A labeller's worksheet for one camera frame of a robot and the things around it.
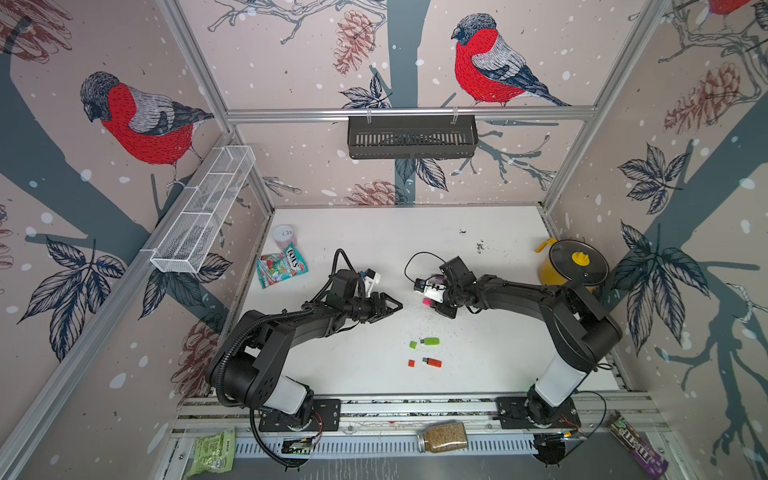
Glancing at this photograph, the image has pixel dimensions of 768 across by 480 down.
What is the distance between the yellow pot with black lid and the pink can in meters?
0.90

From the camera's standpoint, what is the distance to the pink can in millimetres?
1084

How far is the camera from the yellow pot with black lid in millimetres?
878

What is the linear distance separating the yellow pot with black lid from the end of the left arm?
20.2 inches

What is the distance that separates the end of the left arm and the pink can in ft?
1.26

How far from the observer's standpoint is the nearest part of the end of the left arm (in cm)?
73
